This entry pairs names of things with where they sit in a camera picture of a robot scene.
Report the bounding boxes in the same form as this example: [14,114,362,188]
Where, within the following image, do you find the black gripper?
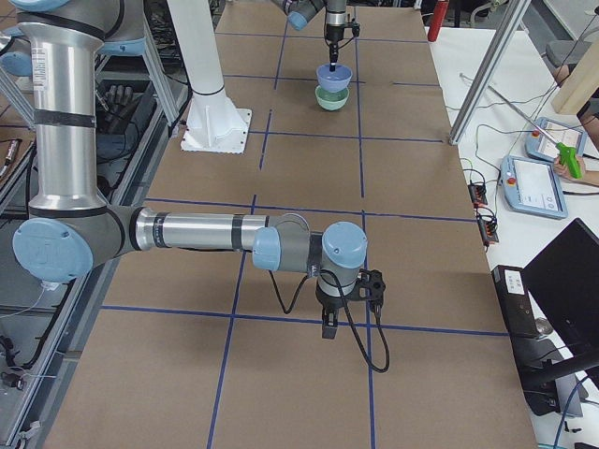
[325,23,343,71]
[315,284,348,339]

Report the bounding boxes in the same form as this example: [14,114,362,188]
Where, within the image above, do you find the blue bowl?
[316,64,353,93]

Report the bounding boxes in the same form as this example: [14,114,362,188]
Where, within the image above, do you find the green bowl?
[314,86,349,111]

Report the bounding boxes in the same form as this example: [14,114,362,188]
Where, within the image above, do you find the red cylinder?
[427,0,449,42]

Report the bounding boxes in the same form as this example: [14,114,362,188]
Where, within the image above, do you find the black computer box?
[491,265,577,416]

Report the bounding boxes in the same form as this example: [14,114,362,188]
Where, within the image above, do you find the far teach pendant tablet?
[525,117,588,162]

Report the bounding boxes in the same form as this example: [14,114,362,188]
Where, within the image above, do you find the teach pendant tablet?
[500,155,568,220]
[525,117,588,162]

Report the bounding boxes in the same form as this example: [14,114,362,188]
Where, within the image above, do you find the black monitor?
[521,218,598,388]

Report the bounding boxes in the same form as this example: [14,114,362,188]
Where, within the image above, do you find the near teach pendant tablet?
[500,155,568,220]

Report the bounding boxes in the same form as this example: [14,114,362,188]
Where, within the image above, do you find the person in black shirt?
[551,65,599,184]

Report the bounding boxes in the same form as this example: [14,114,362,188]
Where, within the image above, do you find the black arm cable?
[269,268,391,374]

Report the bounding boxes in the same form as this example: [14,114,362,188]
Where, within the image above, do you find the white pedestal column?
[168,0,252,154]

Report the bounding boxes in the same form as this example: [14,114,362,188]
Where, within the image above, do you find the aluminium frame post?
[448,0,531,145]

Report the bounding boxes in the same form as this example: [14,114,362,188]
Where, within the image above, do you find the reacher grabber tool green handle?
[459,72,587,180]

